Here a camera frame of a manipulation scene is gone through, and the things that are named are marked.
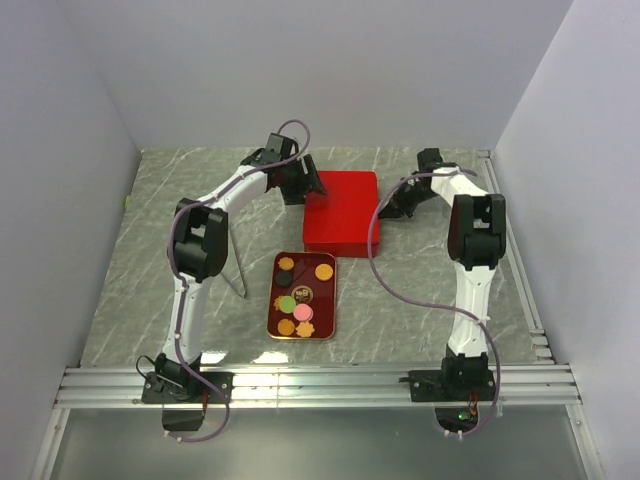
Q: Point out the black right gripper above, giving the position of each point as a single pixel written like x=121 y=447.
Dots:
x=395 y=206

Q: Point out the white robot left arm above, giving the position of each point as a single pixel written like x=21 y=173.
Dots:
x=199 y=242

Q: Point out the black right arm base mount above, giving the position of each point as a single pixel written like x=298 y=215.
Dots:
x=462 y=406

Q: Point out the pink macaron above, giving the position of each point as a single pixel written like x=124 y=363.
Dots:
x=303 y=312

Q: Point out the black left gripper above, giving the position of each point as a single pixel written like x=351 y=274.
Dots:
x=308 y=182

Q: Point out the silver slotted tongs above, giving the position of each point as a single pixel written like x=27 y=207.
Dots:
x=232 y=272

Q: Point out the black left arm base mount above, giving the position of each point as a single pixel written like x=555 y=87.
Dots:
x=182 y=411

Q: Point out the black sandwich cookie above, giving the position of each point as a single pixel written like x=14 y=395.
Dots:
x=283 y=279

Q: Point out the orange cookie tray corner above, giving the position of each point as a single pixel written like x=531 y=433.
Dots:
x=305 y=329

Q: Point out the round orange sandwich biscuit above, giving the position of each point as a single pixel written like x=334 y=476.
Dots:
x=324 y=272

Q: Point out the dark red gold-rimmed tray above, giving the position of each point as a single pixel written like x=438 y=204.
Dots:
x=307 y=289

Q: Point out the green macaron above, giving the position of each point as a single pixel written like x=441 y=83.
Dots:
x=287 y=304

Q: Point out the red box lid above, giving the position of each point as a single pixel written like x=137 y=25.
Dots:
x=340 y=222

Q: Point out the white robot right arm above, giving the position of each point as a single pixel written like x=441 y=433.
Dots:
x=476 y=243

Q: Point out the orange chip cookie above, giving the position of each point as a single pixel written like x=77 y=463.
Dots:
x=286 y=327

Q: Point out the orange flower cookie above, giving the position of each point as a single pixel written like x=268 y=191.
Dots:
x=286 y=263

